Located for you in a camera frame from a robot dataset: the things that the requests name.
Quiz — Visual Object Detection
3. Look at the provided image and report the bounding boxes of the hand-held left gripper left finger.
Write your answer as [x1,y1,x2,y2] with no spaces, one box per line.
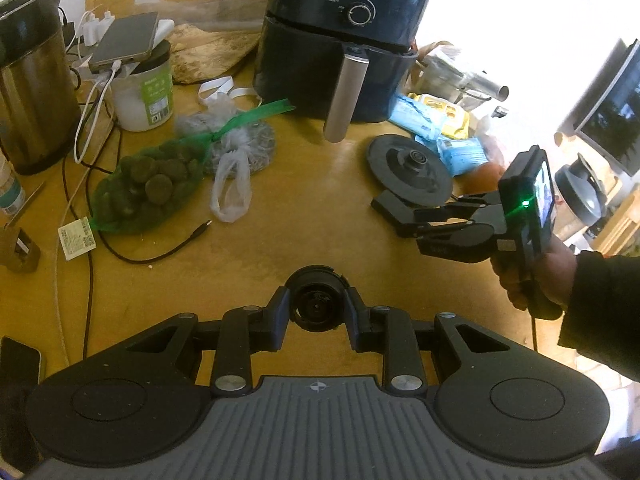
[85,286,291,397]

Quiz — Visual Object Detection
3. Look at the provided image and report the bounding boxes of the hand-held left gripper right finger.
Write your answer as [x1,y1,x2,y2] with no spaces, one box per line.
[345,286,547,397]

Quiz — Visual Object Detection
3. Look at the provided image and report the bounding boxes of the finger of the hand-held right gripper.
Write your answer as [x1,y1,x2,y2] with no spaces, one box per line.
[394,208,484,240]
[371,192,501,222]

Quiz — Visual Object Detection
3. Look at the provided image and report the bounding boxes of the small black cylinder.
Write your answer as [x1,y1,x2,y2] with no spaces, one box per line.
[285,264,351,334]

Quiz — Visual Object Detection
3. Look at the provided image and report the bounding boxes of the person's right forearm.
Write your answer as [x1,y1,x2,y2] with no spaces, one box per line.
[556,249,640,372]

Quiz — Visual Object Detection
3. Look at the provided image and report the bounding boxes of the person's right hand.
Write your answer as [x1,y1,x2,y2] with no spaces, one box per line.
[491,244,578,311]

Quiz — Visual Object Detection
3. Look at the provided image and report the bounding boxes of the black round kettle base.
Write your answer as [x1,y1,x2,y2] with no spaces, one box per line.
[368,133,455,207]

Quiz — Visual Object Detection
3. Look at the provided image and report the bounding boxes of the clear shaker bottle grey lid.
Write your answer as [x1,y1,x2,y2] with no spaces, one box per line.
[553,152,610,232]

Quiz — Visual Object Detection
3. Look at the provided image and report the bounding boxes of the blue snack packet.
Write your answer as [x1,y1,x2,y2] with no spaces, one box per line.
[437,134,489,176]
[388,94,446,139]

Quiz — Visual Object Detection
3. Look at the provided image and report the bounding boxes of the wooden chair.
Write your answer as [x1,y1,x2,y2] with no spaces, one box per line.
[592,189,640,257]

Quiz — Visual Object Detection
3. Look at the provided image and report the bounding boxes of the yellow snack packet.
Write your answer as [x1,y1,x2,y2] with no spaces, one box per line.
[409,92,471,141]

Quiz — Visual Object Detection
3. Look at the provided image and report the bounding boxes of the silver foil roll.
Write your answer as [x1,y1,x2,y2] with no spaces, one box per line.
[462,72,511,102]

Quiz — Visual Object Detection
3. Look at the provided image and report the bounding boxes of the computer monitor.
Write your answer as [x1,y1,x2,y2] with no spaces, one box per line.
[556,39,640,177]

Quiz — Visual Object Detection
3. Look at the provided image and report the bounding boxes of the clear bag of packaged goods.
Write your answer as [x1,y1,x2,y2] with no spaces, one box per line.
[414,40,482,106]

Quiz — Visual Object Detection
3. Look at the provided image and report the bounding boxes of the clear bag of dark grains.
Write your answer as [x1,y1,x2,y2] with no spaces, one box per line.
[172,102,277,224]

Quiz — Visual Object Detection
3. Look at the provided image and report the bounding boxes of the black air fryer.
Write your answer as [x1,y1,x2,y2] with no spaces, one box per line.
[252,0,435,144]

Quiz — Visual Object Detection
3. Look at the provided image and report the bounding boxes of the green net bag dark balls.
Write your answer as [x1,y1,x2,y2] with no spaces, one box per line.
[90,99,297,235]

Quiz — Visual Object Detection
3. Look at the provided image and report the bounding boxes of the paper label tag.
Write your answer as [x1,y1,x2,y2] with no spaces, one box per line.
[57,214,97,261]

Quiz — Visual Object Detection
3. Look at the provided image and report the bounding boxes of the white tub green label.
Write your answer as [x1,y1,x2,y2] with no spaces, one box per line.
[109,40,175,133]

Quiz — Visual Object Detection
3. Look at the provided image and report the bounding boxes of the brown cardboard holder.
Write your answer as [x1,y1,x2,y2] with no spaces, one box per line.
[0,226,41,274]

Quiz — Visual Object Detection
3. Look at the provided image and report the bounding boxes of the black smartphone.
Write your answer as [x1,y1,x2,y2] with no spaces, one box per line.
[0,335,44,479]

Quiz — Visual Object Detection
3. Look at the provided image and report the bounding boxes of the wooden stick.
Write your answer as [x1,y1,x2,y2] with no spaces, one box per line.
[4,181,47,226]

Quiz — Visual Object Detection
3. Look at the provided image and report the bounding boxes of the white power bank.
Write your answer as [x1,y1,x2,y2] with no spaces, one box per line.
[150,18,176,49]

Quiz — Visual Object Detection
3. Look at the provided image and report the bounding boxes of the bottle with green label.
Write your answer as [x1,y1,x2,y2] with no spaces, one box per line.
[0,152,26,216]

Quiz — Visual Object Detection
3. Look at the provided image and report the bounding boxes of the silver smartphone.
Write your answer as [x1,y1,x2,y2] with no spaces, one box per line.
[88,11,161,72]

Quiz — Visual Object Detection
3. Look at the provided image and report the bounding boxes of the black steel electric kettle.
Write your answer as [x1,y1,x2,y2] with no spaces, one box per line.
[0,0,84,177]

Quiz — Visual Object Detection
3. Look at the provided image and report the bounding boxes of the white charger plug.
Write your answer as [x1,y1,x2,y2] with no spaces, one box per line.
[74,7,117,57]

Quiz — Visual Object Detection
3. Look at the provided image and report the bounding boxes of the black cable with plug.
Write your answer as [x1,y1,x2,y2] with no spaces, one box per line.
[61,124,214,266]

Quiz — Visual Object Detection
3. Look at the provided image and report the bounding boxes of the white strap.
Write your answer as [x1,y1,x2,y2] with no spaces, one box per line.
[197,75,259,106]

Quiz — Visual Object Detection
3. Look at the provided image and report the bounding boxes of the beige cord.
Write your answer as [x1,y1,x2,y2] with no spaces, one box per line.
[51,239,72,367]

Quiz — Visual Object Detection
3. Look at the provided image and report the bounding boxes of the white charging cable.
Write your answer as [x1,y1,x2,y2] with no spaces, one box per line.
[74,59,124,164]

